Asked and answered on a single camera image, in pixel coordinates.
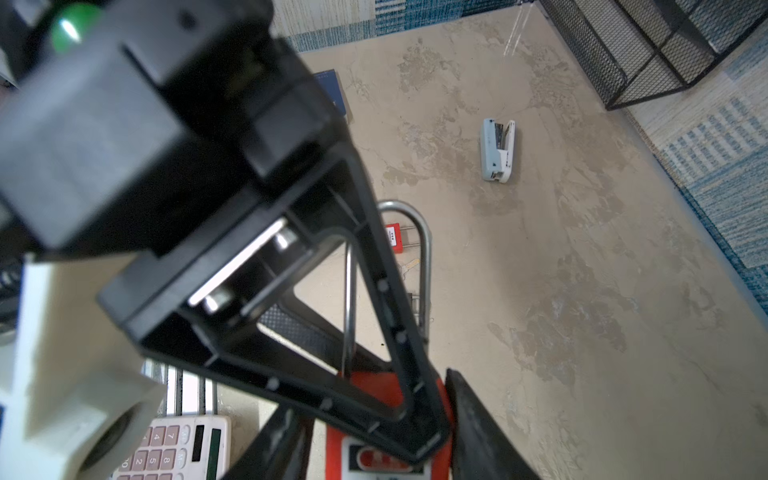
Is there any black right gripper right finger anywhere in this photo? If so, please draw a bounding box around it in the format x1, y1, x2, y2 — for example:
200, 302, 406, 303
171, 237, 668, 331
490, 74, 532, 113
445, 369, 540, 480

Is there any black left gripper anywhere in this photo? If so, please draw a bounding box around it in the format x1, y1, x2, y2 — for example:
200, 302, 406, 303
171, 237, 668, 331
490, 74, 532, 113
99, 35, 390, 375

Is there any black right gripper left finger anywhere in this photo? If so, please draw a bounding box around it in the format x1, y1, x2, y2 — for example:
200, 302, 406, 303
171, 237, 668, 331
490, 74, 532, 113
222, 406, 315, 480

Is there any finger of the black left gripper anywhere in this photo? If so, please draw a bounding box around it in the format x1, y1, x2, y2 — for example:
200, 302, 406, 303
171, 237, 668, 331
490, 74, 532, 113
140, 311, 451, 463

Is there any red padlock with key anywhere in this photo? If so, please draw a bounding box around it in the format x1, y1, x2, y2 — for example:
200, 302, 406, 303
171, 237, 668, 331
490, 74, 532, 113
385, 223, 421, 254

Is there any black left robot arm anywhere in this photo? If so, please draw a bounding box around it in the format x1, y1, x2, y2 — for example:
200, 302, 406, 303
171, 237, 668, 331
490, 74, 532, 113
1, 1, 451, 465

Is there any pink calculator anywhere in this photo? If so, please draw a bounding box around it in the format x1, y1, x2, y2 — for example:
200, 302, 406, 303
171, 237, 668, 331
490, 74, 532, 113
111, 415, 231, 480

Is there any blue notebook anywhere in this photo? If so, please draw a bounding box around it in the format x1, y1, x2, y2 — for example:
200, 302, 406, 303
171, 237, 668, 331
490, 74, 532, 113
314, 69, 348, 118

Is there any light blue stapler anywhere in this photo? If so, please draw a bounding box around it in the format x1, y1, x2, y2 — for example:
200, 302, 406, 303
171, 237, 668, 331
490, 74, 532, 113
480, 118, 516, 184

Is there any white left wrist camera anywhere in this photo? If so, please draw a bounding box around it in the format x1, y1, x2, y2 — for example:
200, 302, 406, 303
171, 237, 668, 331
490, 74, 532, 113
1, 255, 165, 479

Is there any black wire shelf rack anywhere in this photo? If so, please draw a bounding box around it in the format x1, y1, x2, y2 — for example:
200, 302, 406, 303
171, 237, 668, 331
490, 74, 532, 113
541, 0, 767, 110

